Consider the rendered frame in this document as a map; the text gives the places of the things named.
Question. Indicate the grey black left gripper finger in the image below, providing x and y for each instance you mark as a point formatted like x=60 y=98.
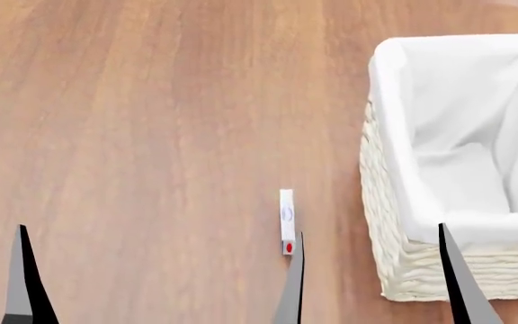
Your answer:
x=18 y=276

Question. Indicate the grey black right gripper finger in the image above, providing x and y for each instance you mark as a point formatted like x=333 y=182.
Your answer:
x=291 y=297
x=463 y=290

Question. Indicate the cream woven wicker basket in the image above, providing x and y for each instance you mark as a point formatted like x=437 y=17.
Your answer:
x=403 y=270

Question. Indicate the small white cream cheese box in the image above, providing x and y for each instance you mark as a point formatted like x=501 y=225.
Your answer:
x=287 y=219

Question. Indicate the white cloth basket liner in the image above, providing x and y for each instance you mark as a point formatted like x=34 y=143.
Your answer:
x=457 y=135

